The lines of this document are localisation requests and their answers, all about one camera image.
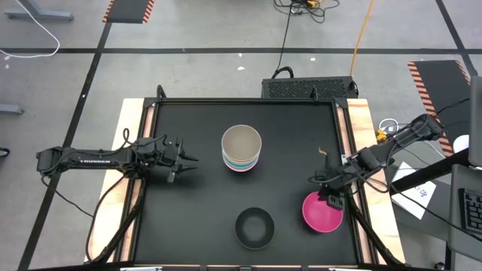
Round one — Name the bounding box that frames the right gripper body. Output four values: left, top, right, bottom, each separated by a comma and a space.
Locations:
314, 156, 353, 196

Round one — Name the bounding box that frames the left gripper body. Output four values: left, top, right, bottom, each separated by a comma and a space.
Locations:
150, 137, 184, 184

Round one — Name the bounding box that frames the pink bowl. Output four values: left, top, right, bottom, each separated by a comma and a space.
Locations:
301, 190, 344, 233

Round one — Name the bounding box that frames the dark teal bowl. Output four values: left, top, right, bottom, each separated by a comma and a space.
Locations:
222, 152, 261, 167

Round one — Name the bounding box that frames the light green bowl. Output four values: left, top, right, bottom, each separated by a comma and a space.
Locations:
222, 154, 261, 169

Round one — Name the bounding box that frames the orange bowl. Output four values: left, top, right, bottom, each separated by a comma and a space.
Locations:
223, 156, 261, 171

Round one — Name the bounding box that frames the beige bowl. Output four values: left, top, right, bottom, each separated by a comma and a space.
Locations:
221, 124, 263, 163

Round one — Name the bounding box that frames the black bowl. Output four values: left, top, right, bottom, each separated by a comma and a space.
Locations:
234, 206, 275, 251

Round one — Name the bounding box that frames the light wooden board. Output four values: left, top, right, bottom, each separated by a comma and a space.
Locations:
84, 98, 146, 263
346, 98, 407, 264

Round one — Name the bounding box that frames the white paper sheet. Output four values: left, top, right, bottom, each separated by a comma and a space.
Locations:
391, 161, 438, 221

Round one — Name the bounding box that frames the black diagonal bar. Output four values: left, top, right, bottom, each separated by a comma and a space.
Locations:
389, 149, 471, 195

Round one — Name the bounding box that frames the black perforated computer case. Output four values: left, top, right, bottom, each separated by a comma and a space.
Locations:
261, 76, 359, 100

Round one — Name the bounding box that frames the grey desk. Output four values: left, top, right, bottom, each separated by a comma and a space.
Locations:
447, 163, 482, 264

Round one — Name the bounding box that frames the white round object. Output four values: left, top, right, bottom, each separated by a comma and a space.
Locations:
453, 134, 471, 154

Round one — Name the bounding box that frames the black keyboard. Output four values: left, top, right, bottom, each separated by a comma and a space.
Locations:
458, 187, 482, 236

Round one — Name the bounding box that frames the black hazard striped floor mat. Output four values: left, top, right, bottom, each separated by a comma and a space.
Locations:
407, 59, 471, 157
102, 0, 155, 24

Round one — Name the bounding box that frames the grey monitor panel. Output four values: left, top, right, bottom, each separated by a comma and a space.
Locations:
468, 75, 482, 169

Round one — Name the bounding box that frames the grey desk foot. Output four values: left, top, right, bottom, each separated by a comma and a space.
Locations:
4, 0, 75, 22
0, 103, 25, 115

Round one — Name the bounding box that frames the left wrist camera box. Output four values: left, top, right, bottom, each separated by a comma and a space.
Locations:
132, 137, 157, 156

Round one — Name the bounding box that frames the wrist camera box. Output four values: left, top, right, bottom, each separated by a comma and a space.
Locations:
132, 137, 157, 156
353, 148, 382, 171

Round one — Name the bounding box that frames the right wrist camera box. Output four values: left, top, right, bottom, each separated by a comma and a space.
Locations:
353, 148, 382, 171

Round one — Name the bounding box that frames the white coiled cable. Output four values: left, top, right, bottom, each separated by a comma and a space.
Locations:
378, 117, 447, 156

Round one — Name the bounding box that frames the black table frame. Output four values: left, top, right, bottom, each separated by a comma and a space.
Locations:
119, 96, 374, 271

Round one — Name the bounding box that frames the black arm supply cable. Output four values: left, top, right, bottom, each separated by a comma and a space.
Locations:
39, 175, 131, 263

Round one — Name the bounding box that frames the thin black cable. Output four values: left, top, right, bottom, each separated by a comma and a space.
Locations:
432, 97, 471, 117

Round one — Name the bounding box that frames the yellow floor cable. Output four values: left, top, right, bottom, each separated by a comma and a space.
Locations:
349, 0, 377, 78

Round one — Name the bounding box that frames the black floor cable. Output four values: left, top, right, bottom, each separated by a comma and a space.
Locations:
271, 5, 295, 80

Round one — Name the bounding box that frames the white floor cable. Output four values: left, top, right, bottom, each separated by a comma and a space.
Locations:
0, 0, 61, 60

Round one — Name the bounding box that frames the black cable bundle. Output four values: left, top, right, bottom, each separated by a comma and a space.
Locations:
273, 0, 340, 24

